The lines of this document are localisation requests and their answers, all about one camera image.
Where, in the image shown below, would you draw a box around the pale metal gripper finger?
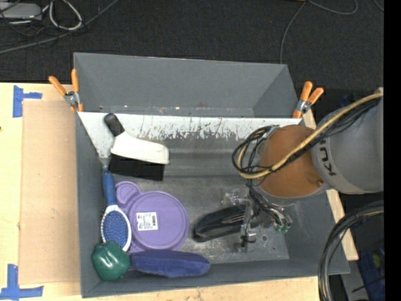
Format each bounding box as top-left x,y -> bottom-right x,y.
221,189 -> 247,208
234,230 -> 258,253

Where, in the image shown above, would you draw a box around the black oval brush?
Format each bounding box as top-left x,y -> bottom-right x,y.
191,203 -> 249,243

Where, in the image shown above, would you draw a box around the purple plastic lid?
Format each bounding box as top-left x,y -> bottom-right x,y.
115,181 -> 191,252

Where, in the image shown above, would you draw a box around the dark blue cloth pouch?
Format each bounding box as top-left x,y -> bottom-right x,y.
129,250 -> 212,278

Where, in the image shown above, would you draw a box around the white dust brush black bristles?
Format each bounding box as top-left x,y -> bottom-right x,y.
103,112 -> 170,182

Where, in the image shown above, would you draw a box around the grey metal bin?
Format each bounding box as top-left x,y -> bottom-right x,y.
73,52 -> 352,298

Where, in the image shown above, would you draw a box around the blue and white hairbrush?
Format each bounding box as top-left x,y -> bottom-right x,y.
100,167 -> 133,253

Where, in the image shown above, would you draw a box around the green toy pepper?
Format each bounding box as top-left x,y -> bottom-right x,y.
91,240 -> 132,282

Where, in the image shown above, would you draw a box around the brown cardboard board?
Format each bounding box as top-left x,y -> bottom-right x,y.
18,99 -> 81,285

